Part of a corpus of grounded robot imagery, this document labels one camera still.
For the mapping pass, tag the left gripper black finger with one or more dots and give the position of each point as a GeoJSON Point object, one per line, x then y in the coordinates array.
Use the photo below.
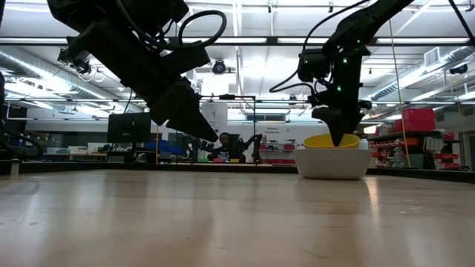
{"type": "Point", "coordinates": [174, 104]}
{"type": "Point", "coordinates": [198, 128]}

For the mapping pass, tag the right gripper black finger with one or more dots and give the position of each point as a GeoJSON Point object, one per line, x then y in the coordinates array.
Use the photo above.
{"type": "Point", "coordinates": [356, 118]}
{"type": "Point", "coordinates": [335, 124]}

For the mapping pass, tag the yellow bowl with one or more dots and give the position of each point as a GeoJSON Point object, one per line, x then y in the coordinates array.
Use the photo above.
{"type": "Point", "coordinates": [321, 142]}

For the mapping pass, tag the white bowl with navy inside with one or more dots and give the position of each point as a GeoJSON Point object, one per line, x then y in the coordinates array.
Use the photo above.
{"type": "Point", "coordinates": [332, 165]}

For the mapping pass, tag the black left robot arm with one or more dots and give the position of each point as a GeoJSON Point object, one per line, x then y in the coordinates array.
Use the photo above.
{"type": "Point", "coordinates": [148, 9]}

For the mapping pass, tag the black background robot arm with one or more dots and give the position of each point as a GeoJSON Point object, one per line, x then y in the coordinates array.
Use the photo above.
{"type": "Point", "coordinates": [202, 145]}
{"type": "Point", "coordinates": [255, 144]}

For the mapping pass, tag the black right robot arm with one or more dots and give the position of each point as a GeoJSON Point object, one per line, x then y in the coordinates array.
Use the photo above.
{"type": "Point", "coordinates": [367, 22]}

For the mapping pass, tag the storage shelf with red bins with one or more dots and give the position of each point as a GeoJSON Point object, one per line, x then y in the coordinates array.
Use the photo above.
{"type": "Point", "coordinates": [408, 150]}

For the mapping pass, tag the white poster board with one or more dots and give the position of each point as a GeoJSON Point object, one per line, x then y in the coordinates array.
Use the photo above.
{"type": "Point", "coordinates": [214, 116]}

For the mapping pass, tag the small white bottle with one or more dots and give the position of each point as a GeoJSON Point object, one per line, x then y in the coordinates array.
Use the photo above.
{"type": "Point", "coordinates": [363, 144]}

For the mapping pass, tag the person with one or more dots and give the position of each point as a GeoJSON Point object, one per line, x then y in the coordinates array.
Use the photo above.
{"type": "Point", "coordinates": [224, 151]}

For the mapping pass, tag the blue storage bins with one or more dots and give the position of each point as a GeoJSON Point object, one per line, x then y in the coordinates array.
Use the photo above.
{"type": "Point", "coordinates": [163, 147]}

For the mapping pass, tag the black computer monitor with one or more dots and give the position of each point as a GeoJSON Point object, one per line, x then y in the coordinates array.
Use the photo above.
{"type": "Point", "coordinates": [129, 128]}

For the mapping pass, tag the large red storage bin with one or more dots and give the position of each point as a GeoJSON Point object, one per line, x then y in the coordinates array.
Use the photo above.
{"type": "Point", "coordinates": [415, 125]}

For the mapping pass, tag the small red storage bin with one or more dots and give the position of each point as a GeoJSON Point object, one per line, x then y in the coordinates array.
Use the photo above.
{"type": "Point", "coordinates": [418, 114]}

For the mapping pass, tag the rack with red trays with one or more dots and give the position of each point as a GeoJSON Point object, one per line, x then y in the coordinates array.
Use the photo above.
{"type": "Point", "coordinates": [276, 147]}

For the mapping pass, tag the black overhead crossbar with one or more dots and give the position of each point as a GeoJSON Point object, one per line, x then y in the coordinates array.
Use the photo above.
{"type": "Point", "coordinates": [259, 40]}

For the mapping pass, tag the small white cup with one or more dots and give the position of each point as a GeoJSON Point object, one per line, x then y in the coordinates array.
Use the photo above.
{"type": "Point", "coordinates": [15, 169]}

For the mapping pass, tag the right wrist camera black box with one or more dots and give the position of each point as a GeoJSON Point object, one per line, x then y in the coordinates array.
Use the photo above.
{"type": "Point", "coordinates": [314, 66]}

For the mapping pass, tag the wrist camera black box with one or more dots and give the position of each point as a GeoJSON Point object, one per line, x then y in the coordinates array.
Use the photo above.
{"type": "Point", "coordinates": [189, 60]}
{"type": "Point", "coordinates": [314, 66]}

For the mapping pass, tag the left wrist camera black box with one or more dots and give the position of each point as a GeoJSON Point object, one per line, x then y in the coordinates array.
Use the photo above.
{"type": "Point", "coordinates": [189, 60]}

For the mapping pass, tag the black background rig frame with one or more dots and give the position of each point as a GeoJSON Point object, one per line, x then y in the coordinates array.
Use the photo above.
{"type": "Point", "coordinates": [237, 97]}

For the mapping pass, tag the black round ceiling camera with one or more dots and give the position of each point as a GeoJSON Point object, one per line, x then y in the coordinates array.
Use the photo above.
{"type": "Point", "coordinates": [219, 67]}

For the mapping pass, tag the black aluminium table frame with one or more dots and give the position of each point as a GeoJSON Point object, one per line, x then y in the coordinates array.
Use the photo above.
{"type": "Point", "coordinates": [241, 167]}

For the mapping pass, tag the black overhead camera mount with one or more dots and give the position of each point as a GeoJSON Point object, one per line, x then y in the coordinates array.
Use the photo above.
{"type": "Point", "coordinates": [79, 66]}

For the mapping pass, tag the silver ceiling air duct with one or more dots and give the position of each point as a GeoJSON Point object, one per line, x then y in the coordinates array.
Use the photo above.
{"type": "Point", "coordinates": [408, 79]}
{"type": "Point", "coordinates": [37, 70]}

